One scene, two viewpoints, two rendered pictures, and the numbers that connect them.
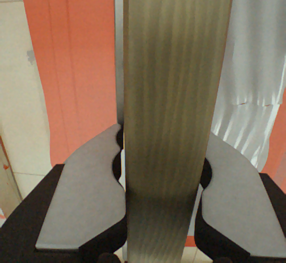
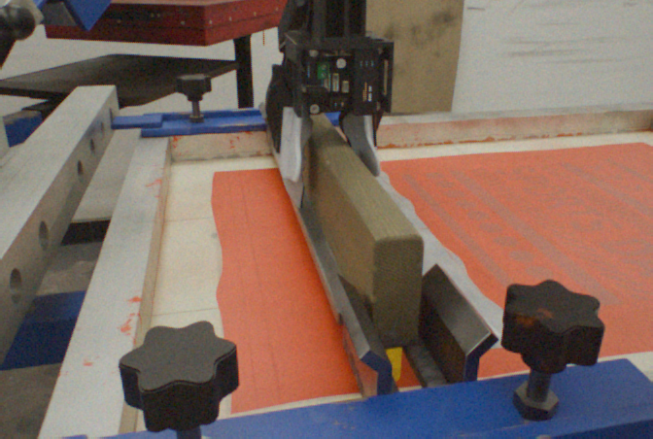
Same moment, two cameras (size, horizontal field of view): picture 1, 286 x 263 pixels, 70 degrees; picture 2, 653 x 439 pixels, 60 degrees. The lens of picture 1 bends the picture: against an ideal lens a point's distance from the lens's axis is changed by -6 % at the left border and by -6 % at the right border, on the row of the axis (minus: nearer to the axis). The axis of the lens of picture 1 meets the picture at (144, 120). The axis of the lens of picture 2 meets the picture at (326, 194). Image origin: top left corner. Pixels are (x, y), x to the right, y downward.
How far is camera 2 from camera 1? 54 cm
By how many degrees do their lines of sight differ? 94
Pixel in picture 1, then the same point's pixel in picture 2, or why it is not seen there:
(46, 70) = (227, 239)
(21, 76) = (202, 244)
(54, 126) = (228, 267)
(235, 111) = not seen: hidden behind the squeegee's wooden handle
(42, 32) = (226, 225)
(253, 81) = not seen: hidden behind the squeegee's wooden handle
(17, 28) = (205, 226)
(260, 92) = not seen: hidden behind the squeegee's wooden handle
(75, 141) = (251, 274)
